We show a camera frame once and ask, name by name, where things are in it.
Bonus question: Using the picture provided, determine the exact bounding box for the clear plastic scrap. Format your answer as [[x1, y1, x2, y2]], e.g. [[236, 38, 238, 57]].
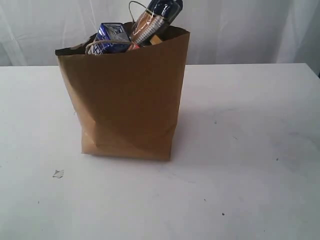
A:
[[52, 169, 64, 179]]

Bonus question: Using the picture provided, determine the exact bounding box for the clear nut jar gold lid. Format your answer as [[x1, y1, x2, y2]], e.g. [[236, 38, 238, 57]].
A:
[[149, 35, 163, 45]]

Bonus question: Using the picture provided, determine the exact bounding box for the brown stand-up pouch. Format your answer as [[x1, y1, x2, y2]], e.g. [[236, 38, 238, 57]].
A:
[[127, 43, 140, 52]]

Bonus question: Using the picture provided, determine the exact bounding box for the brown paper bag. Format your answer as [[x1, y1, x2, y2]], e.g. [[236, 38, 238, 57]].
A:
[[55, 23, 190, 160]]

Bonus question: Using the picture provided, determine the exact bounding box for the spaghetti packet dark blue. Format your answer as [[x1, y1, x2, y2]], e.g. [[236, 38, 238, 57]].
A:
[[129, 0, 184, 46]]

